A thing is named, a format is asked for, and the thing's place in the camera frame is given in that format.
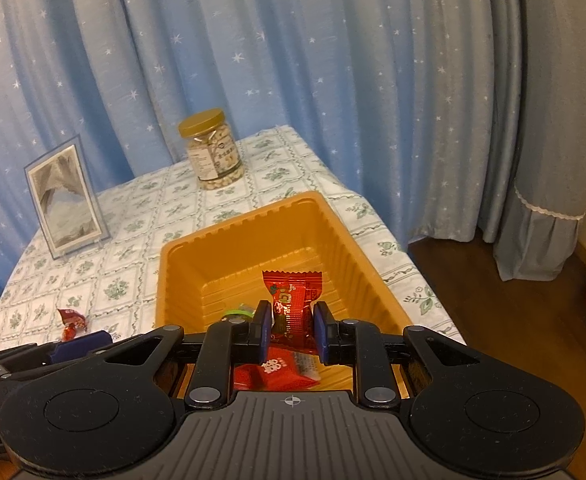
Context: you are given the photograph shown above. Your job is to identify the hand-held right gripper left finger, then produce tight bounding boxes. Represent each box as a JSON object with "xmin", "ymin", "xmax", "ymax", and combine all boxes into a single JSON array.
[{"xmin": 89, "ymin": 300, "xmax": 274, "ymax": 411}]

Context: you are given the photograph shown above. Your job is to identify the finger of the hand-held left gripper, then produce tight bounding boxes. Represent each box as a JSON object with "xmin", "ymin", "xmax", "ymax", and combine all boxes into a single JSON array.
[{"xmin": 0, "ymin": 331, "xmax": 114, "ymax": 378}]

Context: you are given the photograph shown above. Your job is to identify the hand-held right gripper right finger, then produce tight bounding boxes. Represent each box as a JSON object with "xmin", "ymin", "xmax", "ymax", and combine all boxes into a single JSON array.
[{"xmin": 313, "ymin": 301, "xmax": 498, "ymax": 409}]

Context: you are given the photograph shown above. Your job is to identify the red brown twisted candy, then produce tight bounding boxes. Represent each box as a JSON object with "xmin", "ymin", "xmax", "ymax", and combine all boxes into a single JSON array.
[{"xmin": 57, "ymin": 308, "xmax": 90, "ymax": 343}]

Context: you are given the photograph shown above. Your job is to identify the green blue candy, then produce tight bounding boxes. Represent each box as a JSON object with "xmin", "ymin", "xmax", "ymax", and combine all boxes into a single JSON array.
[{"xmin": 221, "ymin": 304, "xmax": 256, "ymax": 323}]

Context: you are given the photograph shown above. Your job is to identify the red snack packet white print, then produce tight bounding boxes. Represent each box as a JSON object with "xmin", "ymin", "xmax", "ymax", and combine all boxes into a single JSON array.
[{"xmin": 233, "ymin": 346, "xmax": 321, "ymax": 391}]

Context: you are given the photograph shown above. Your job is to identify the shiny red snack packet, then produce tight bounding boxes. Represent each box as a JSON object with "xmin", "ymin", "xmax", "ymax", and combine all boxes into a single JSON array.
[{"xmin": 262, "ymin": 270, "xmax": 324, "ymax": 352}]

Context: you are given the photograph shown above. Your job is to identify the orange plastic tray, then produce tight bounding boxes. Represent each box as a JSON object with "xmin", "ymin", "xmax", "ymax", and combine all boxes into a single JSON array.
[{"xmin": 155, "ymin": 191, "xmax": 416, "ymax": 401}]

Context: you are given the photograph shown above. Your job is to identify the nut jar with gold lid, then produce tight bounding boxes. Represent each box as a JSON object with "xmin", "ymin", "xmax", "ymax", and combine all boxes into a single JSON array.
[{"xmin": 178, "ymin": 108, "xmax": 246, "ymax": 191}]

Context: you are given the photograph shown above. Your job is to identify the blue star-print curtain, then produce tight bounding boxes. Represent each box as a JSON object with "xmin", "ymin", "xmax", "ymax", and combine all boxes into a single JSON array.
[{"xmin": 0, "ymin": 0, "xmax": 494, "ymax": 271}]

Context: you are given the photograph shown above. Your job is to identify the plain grey-blue curtain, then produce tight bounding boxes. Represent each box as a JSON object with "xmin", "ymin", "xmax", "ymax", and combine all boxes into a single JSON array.
[{"xmin": 478, "ymin": 0, "xmax": 528, "ymax": 243}]

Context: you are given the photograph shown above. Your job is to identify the lace-trimmed grey-blue cover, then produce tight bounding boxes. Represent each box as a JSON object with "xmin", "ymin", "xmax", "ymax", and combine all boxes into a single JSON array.
[{"xmin": 493, "ymin": 0, "xmax": 586, "ymax": 282}]

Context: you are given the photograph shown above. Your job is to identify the silver picture frame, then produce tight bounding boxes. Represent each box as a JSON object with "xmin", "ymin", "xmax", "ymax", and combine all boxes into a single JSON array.
[{"xmin": 24, "ymin": 134, "xmax": 111, "ymax": 261}]

